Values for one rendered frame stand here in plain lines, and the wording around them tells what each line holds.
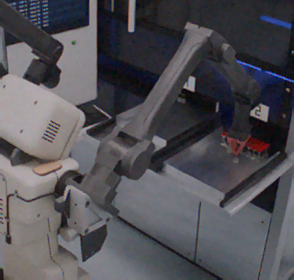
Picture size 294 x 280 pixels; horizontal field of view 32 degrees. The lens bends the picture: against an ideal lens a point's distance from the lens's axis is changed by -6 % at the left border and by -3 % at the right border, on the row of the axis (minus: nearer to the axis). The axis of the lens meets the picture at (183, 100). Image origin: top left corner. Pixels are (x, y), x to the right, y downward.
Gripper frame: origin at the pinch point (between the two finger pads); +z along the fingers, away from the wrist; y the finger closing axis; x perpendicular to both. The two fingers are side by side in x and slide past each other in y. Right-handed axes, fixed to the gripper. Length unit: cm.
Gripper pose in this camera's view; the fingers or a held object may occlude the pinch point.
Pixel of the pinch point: (236, 151)
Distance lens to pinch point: 185.8
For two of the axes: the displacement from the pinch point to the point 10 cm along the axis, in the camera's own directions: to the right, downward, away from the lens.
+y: 4.3, -3.8, 8.2
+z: -0.6, 8.9, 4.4
